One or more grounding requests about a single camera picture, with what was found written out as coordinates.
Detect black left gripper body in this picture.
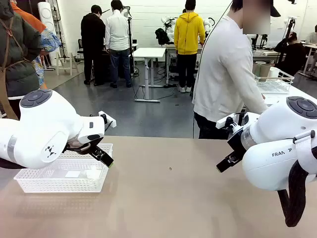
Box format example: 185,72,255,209
63,137,105,156

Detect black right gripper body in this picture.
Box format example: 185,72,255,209
227,128,249,157

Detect white perforated plastic basket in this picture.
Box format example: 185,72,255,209
13,143,114,193

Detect person's right forearm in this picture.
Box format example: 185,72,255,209
247,81,269,115

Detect person in white sweater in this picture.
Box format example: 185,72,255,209
192,0,282,139

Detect white rounded table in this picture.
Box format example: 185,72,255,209
241,83,317,110

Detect white step stool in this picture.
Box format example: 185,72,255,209
54,51,79,76

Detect black pole stand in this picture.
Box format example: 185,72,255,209
126,9,136,76

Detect black office chair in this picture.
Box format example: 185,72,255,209
77,39,86,61

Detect seated person in black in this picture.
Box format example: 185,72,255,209
273,32,308,76

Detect person in black jacket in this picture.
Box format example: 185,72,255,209
80,4,106,86

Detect figure in orange blue clothes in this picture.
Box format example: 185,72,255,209
11,1,62,90

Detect white standing desk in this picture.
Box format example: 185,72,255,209
132,47,167,103

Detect person in dark green jacket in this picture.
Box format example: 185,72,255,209
0,0,43,120

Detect wooden top workbench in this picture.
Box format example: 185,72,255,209
165,44,211,85

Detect person in white shirt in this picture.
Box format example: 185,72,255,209
105,0,133,89

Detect person in yellow hoodie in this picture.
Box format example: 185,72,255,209
173,0,206,94

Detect black bag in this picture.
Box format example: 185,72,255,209
155,28,170,46

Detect white tower fan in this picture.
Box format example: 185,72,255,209
37,1,61,68

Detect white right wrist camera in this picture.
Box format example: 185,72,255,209
215,113,245,136

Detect white wire dish rack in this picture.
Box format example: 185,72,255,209
254,66,295,95

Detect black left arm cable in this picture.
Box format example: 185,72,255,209
0,157,23,170

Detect black camera tripod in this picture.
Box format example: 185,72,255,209
277,16,297,65

